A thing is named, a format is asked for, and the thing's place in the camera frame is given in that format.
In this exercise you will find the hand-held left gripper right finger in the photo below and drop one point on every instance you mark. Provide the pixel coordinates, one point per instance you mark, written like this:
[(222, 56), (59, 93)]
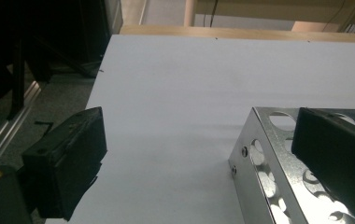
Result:
[(337, 161)]

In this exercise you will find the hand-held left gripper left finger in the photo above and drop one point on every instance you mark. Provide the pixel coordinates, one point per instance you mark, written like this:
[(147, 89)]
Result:
[(63, 168)]

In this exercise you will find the metal test tube rack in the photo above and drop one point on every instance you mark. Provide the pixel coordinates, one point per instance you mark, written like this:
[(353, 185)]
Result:
[(247, 189)]

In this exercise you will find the black metal stand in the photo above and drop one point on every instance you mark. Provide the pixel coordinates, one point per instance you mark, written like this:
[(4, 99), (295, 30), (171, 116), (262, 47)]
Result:
[(17, 81)]

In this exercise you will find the dark cabinet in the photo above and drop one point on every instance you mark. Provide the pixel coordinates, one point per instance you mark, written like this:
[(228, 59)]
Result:
[(57, 28)]

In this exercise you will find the wooden table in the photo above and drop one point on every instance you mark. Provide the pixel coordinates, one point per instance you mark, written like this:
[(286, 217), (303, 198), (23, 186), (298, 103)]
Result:
[(228, 32)]

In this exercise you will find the light wooden desk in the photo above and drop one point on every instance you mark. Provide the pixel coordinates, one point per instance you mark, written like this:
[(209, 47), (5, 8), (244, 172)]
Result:
[(259, 7)]

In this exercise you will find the aluminium floor rail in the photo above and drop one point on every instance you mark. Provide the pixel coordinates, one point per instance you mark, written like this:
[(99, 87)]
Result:
[(7, 130)]

